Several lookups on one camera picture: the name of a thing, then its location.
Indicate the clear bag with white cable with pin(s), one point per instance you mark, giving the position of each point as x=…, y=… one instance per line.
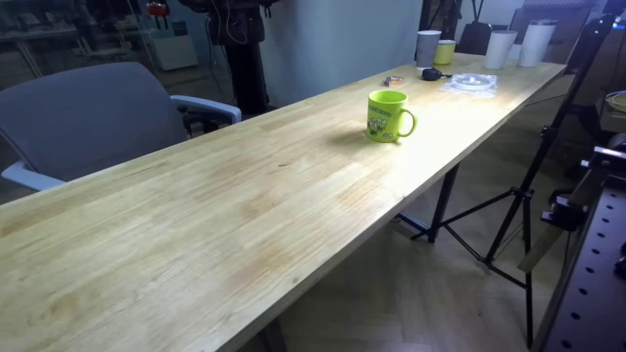
x=475, y=83

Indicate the small black round object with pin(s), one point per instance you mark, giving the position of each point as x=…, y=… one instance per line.
x=434, y=75

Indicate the yellow cup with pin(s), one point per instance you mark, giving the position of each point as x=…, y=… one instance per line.
x=445, y=54

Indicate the white cup right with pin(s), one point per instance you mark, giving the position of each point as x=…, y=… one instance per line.
x=535, y=44

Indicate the white cup left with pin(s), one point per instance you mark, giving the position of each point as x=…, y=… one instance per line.
x=498, y=50

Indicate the black camera tripod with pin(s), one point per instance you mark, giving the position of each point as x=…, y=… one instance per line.
x=522, y=196

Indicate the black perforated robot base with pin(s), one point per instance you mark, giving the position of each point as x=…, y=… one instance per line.
x=588, y=312

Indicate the grey paper cup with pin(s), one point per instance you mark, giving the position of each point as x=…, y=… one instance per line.
x=428, y=44

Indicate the white cup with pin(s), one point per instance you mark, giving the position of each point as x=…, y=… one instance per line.
x=498, y=50
x=535, y=44

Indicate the grey office chair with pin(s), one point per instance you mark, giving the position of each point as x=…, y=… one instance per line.
x=86, y=120

